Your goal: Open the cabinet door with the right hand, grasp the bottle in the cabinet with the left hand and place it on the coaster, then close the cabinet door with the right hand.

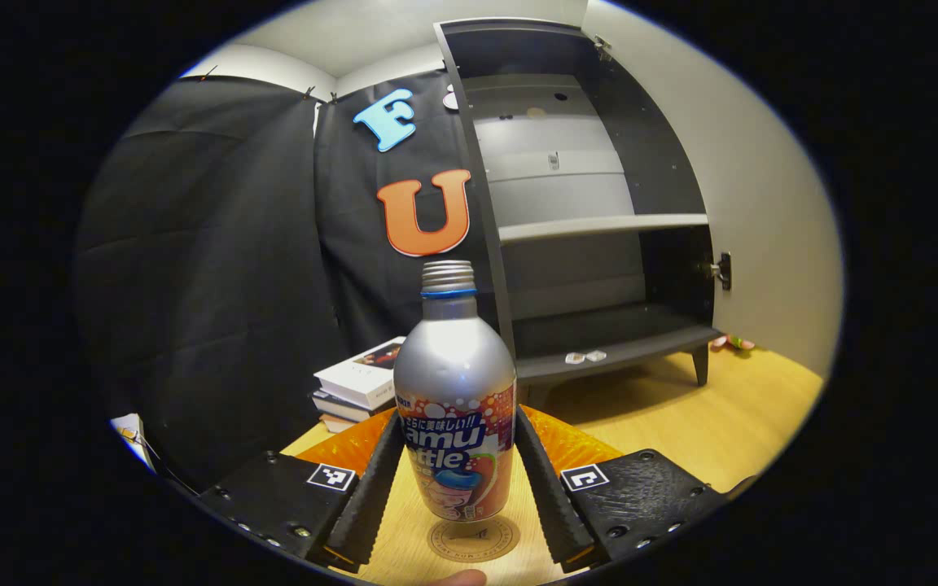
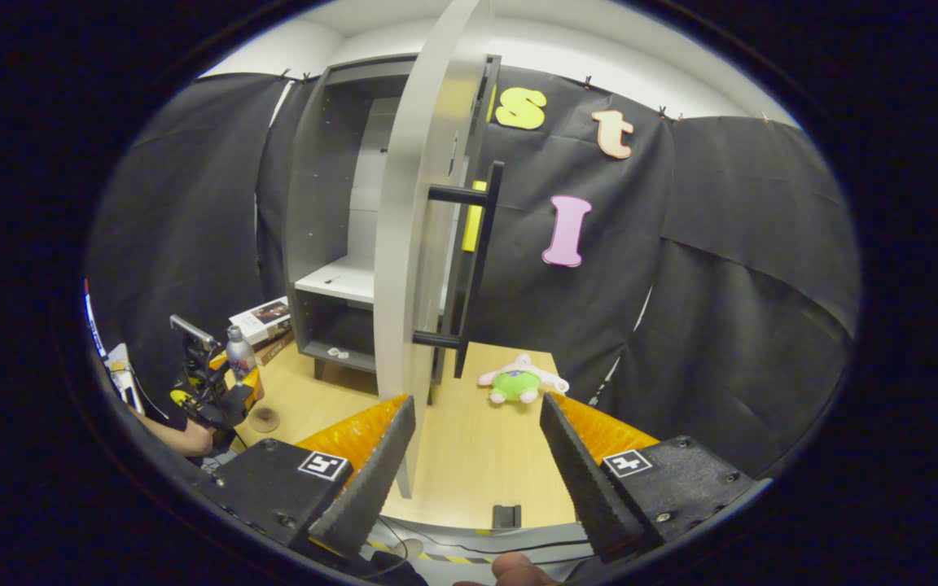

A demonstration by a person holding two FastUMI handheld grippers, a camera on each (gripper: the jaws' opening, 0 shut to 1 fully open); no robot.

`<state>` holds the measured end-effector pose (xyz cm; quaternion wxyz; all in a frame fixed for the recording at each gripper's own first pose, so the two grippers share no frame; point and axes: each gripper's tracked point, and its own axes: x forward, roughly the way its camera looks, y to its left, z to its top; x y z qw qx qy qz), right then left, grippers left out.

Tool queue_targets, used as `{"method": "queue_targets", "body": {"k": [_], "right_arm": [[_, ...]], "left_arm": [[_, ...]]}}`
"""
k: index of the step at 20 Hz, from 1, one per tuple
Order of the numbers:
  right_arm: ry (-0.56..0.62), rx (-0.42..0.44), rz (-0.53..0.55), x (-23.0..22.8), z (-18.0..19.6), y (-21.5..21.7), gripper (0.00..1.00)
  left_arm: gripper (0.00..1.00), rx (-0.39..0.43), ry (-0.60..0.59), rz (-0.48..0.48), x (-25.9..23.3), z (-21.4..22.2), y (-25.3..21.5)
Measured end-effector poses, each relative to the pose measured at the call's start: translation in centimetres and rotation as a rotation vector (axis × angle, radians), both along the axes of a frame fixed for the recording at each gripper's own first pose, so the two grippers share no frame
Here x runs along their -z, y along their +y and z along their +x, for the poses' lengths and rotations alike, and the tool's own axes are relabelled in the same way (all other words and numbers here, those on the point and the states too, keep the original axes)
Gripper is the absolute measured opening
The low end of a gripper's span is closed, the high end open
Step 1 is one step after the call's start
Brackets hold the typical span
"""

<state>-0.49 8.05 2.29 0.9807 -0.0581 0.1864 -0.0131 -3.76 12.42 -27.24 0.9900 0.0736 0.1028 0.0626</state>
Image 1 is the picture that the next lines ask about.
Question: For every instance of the beige cabinet door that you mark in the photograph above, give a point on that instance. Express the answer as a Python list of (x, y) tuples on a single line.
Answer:
[(762, 203)]

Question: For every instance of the grey cabinet shelf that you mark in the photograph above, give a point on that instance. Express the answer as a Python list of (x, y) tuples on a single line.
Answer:
[(599, 226)]

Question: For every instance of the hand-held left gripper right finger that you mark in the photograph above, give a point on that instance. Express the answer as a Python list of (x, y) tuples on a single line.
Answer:
[(554, 505)]

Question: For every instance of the white book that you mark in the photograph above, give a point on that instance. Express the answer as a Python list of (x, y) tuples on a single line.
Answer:
[(359, 376)]

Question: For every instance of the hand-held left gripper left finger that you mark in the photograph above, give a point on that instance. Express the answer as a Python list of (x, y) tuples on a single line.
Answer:
[(371, 496)]

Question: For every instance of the metal door hinge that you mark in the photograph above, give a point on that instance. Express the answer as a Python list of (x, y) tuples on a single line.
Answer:
[(724, 271), (602, 47)]

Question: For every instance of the dark-edged book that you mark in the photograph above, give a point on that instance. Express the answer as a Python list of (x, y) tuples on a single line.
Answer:
[(339, 407)]

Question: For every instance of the black backdrop cloth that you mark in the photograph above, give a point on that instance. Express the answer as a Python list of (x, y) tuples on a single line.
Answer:
[(208, 244)]

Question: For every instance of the round wooden coaster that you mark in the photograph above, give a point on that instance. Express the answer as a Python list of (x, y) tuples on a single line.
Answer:
[(473, 541)]

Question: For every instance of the pink green plush toy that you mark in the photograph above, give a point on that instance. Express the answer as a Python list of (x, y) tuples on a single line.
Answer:
[(734, 342)]

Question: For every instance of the dark grey cabinet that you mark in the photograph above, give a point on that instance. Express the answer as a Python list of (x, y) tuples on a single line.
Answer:
[(664, 163)]

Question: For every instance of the thin tan book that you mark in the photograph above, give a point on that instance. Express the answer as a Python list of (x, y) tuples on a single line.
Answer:
[(337, 423)]

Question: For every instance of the silver drink bottle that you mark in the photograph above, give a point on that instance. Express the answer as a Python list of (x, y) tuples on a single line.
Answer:
[(453, 366)]

